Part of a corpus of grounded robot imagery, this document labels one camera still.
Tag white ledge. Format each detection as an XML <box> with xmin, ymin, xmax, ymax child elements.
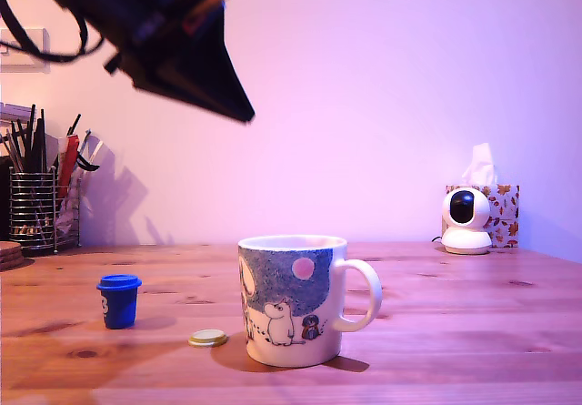
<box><xmin>0</xmin><ymin>103</ymin><xmax>32</xmax><ymax>123</ymax></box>

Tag white cartoon print mug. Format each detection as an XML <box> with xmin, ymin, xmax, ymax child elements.
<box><xmin>236</xmin><ymin>235</ymin><xmax>384</xmax><ymax>370</ymax></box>

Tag black box behind rack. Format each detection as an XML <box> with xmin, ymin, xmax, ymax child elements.
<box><xmin>0</xmin><ymin>157</ymin><xmax>11</xmax><ymax>242</ymax></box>

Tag metal wire utensil rack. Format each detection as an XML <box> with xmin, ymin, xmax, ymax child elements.
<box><xmin>8</xmin><ymin>166</ymin><xmax>83</xmax><ymax>255</ymax></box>

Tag thin long black stick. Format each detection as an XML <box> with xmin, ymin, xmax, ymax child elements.
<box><xmin>25</xmin><ymin>103</ymin><xmax>37</xmax><ymax>174</ymax></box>

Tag wide black spatula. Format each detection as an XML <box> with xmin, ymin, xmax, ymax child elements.
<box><xmin>35</xmin><ymin>107</ymin><xmax>47</xmax><ymax>174</ymax></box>

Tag gold coffee capsule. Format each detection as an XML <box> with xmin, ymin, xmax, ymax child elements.
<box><xmin>188</xmin><ymin>329</ymin><xmax>229</xmax><ymax>349</ymax></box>

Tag white tissue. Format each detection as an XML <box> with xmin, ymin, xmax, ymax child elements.
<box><xmin>460</xmin><ymin>142</ymin><xmax>498</xmax><ymax>187</ymax></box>

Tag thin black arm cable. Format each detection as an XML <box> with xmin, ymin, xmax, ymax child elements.
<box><xmin>0</xmin><ymin>40</ymin><xmax>33</xmax><ymax>56</ymax></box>

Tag blue coffee capsule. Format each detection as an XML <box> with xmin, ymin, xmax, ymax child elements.
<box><xmin>95</xmin><ymin>274</ymin><xmax>142</xmax><ymax>331</ymax></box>

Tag cork coaster stack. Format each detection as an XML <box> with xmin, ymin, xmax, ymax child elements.
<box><xmin>0</xmin><ymin>239</ymin><xmax>23</xmax><ymax>272</ymax></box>

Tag metal tongs with black head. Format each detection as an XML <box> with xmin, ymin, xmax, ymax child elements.
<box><xmin>72</xmin><ymin>127</ymin><xmax>103</xmax><ymax>173</ymax></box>

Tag crumpled clear plastic bag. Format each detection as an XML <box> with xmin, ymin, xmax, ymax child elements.
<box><xmin>53</xmin><ymin>179</ymin><xmax>83</xmax><ymax>238</ymax></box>

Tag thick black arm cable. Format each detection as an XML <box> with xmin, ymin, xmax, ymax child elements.
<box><xmin>0</xmin><ymin>0</ymin><xmax>106</xmax><ymax>64</ymax></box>

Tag white wall switch plate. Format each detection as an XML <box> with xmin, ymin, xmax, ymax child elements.
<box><xmin>0</xmin><ymin>26</ymin><xmax>50</xmax><ymax>75</ymax></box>

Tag leaf print tissue box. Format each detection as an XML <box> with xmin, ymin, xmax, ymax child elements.
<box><xmin>445</xmin><ymin>183</ymin><xmax>521</xmax><ymax>248</ymax></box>

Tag small white round camera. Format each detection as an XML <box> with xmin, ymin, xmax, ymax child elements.
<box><xmin>440</xmin><ymin>185</ymin><xmax>493</xmax><ymax>256</ymax></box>

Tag red white paper sleeve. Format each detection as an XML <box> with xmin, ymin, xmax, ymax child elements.
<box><xmin>55</xmin><ymin>134</ymin><xmax>81</xmax><ymax>199</ymax></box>

